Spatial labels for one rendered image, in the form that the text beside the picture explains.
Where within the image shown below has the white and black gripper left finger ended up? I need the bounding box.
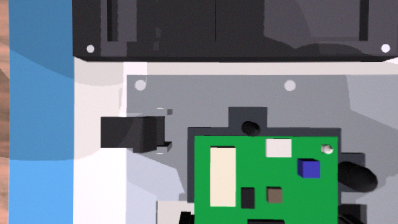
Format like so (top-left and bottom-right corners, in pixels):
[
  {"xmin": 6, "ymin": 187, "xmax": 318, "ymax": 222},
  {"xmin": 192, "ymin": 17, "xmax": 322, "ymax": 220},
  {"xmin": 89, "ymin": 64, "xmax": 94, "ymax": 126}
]
[{"xmin": 179, "ymin": 211, "xmax": 195, "ymax": 224}]

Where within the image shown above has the green circuit board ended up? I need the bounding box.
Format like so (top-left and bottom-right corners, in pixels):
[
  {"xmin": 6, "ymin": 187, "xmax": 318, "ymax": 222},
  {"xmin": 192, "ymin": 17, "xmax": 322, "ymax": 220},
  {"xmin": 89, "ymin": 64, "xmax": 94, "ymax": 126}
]
[{"xmin": 194, "ymin": 136, "xmax": 338, "ymax": 224}]

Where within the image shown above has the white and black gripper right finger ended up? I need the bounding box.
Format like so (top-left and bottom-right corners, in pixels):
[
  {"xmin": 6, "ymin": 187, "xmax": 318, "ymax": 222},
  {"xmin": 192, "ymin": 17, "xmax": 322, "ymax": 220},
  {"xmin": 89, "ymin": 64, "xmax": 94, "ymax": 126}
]
[{"xmin": 338, "ymin": 214, "xmax": 364, "ymax": 224}]

